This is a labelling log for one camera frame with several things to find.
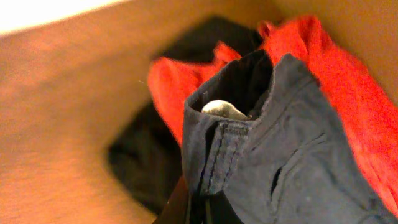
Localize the black garment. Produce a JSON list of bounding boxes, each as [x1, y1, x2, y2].
[[108, 16, 261, 215]]

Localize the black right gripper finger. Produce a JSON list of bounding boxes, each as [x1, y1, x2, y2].
[[153, 176, 189, 224]]

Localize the dark navy blue shorts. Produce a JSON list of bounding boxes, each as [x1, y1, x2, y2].
[[182, 50, 397, 224]]

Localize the red t-shirt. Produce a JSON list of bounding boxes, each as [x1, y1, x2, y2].
[[148, 16, 397, 213]]

